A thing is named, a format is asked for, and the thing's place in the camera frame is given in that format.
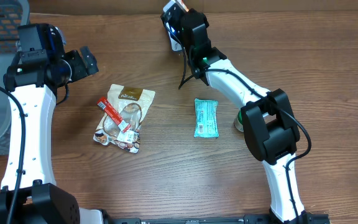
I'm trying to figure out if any green lid jar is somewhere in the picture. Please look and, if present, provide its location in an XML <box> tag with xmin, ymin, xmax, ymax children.
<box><xmin>234</xmin><ymin>111</ymin><xmax>244</xmax><ymax>133</ymax></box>

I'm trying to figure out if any beige cookie pouch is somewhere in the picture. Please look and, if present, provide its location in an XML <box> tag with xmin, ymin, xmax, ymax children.
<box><xmin>93</xmin><ymin>84</ymin><xmax>155</xmax><ymax>154</ymax></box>

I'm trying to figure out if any teal snack packet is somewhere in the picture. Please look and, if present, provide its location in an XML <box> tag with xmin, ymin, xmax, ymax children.
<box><xmin>194</xmin><ymin>98</ymin><xmax>219</xmax><ymax>138</ymax></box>

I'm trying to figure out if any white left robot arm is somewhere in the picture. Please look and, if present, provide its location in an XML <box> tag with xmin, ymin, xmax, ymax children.
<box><xmin>0</xmin><ymin>24</ymin><xmax>104</xmax><ymax>223</ymax></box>

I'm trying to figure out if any red stick packet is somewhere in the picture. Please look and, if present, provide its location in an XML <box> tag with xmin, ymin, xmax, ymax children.
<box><xmin>98</xmin><ymin>96</ymin><xmax>131</xmax><ymax>133</ymax></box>

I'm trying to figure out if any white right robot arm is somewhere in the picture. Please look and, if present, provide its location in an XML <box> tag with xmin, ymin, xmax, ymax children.
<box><xmin>161</xmin><ymin>1</ymin><xmax>312</xmax><ymax>223</ymax></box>

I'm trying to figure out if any orange small packet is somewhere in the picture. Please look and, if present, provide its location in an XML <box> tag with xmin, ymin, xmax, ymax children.
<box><xmin>173</xmin><ymin>0</ymin><xmax>189</xmax><ymax>12</ymax></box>

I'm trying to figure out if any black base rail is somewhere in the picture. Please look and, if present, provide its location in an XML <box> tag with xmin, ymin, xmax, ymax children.
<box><xmin>103</xmin><ymin>212</ymin><xmax>331</xmax><ymax>224</ymax></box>

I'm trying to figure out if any white barcode scanner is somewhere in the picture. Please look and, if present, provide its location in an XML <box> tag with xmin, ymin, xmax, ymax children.
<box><xmin>164</xmin><ymin>0</ymin><xmax>182</xmax><ymax>52</ymax></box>

